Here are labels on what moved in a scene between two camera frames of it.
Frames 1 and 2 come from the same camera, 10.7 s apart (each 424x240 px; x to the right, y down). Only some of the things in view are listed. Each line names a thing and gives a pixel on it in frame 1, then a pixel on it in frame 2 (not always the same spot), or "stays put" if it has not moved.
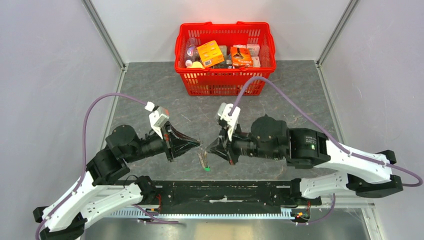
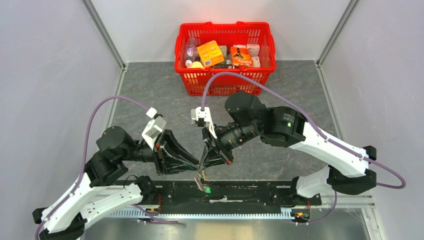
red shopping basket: [218, 59] stays put
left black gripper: [181, 143] -> [167, 154]
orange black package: [241, 57] stays put
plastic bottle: [191, 54] stays put
